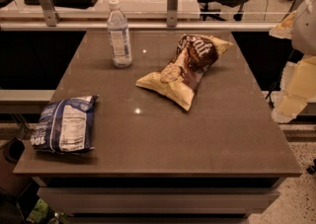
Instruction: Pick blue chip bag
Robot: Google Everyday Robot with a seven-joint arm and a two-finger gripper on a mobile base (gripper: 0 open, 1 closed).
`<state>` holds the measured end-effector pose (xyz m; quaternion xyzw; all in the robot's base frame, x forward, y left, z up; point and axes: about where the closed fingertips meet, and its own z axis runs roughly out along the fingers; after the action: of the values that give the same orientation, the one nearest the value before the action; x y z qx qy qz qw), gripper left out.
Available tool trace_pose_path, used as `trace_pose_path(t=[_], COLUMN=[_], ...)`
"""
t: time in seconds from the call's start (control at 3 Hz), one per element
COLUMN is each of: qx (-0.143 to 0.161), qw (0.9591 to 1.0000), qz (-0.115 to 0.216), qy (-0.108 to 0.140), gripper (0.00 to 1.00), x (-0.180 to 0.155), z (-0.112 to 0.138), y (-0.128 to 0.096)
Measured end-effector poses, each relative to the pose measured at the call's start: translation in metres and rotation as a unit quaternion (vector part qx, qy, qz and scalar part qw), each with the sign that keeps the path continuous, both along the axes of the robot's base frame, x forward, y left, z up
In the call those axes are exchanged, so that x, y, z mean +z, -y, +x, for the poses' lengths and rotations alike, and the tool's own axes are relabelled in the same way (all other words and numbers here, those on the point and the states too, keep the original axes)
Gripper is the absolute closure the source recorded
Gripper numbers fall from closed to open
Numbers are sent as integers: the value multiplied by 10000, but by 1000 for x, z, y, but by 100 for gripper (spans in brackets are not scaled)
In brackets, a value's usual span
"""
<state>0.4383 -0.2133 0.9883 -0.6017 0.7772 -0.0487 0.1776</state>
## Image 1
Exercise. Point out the dark bin with hole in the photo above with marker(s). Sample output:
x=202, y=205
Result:
x=11, y=185

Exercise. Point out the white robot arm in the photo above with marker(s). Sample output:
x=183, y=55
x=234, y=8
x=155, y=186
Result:
x=304, y=28

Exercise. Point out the brown table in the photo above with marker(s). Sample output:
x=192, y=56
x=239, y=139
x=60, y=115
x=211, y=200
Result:
x=152, y=160

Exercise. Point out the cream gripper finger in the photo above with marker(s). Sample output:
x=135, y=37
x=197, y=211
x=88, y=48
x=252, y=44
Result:
x=284, y=28
x=298, y=88

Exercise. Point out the clear plastic water bottle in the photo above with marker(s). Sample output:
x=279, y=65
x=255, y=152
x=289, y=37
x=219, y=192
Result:
x=118, y=31

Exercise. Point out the glass railing with metal posts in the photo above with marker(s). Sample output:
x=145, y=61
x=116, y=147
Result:
x=258, y=15

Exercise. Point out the yellow brown chip bag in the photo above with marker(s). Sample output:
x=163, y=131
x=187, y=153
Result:
x=179, y=80

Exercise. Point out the blue chip bag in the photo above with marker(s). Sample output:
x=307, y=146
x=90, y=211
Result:
x=65, y=126

